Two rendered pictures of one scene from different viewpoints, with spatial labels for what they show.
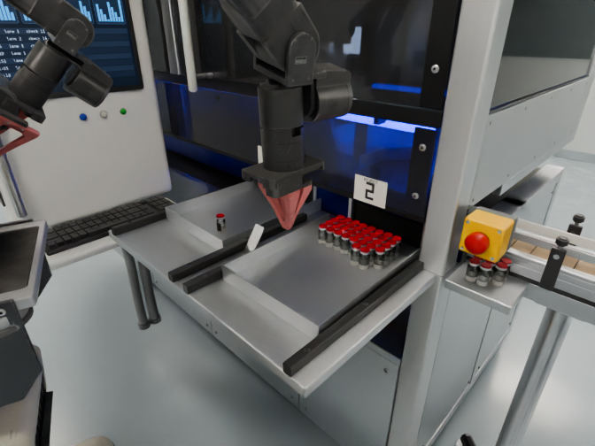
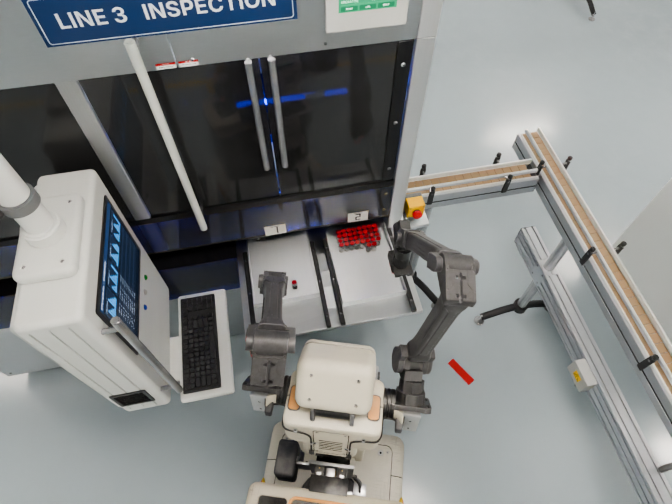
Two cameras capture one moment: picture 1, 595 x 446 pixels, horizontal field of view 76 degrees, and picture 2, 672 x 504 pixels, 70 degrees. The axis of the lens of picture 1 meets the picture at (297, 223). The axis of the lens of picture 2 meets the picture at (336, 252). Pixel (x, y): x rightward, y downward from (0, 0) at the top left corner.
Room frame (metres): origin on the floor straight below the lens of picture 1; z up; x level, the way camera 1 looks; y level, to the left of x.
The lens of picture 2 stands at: (0.20, 0.86, 2.60)
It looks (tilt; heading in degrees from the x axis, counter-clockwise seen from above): 57 degrees down; 304
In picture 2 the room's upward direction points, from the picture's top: straight up
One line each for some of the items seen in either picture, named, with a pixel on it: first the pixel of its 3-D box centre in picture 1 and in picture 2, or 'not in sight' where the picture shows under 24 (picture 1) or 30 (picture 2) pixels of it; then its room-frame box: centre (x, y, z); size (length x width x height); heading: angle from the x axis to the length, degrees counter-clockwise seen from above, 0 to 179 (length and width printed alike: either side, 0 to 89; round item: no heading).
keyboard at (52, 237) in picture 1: (112, 220); (199, 340); (1.05, 0.57, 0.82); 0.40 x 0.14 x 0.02; 136
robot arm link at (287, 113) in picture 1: (284, 104); (403, 248); (0.51, 0.02, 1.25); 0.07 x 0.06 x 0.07; 124
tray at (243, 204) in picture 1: (245, 208); (281, 264); (0.97, 0.14, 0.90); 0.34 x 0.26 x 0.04; 136
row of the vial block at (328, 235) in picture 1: (349, 245); (359, 244); (0.75, -0.12, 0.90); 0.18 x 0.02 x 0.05; 46
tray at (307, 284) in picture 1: (324, 263); (364, 262); (0.69, -0.06, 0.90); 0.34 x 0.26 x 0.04; 136
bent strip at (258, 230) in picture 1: (236, 247); (328, 289); (0.73, 0.13, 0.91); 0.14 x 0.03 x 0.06; 135
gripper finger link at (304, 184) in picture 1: (279, 202); not in sight; (0.50, 0.03, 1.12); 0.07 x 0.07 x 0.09; 46
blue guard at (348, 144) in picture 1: (173, 110); (143, 239); (1.38, 0.43, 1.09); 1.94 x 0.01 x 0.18; 46
